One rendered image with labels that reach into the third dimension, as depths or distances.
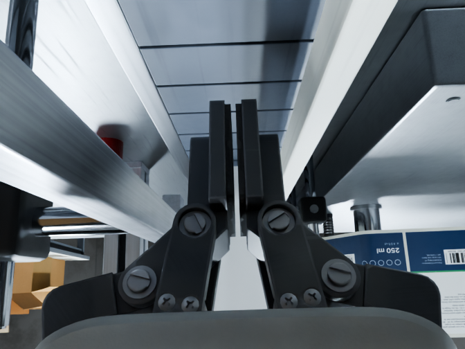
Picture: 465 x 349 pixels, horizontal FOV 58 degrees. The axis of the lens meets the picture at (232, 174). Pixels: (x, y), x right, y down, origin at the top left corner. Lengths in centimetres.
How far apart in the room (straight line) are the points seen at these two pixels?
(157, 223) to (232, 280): 20
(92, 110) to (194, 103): 17
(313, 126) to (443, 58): 11
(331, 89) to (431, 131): 19
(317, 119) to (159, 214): 8
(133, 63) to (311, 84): 9
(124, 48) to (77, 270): 504
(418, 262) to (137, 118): 44
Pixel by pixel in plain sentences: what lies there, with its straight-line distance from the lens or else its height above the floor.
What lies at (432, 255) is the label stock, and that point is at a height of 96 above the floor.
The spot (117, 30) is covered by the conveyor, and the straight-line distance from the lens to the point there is 19.
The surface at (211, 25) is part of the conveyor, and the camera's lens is 18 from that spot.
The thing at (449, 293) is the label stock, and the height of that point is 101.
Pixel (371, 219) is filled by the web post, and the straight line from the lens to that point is 65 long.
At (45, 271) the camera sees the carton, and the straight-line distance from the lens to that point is 340.
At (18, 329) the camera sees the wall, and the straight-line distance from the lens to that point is 540.
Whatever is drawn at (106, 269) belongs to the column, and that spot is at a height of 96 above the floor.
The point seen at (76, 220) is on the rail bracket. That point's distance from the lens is 17.
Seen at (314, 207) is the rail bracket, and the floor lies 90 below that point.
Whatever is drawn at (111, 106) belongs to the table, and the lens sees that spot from 39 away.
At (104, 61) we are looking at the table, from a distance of 31.
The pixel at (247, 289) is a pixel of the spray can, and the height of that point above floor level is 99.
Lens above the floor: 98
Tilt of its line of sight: 14 degrees down
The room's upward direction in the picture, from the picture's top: 178 degrees clockwise
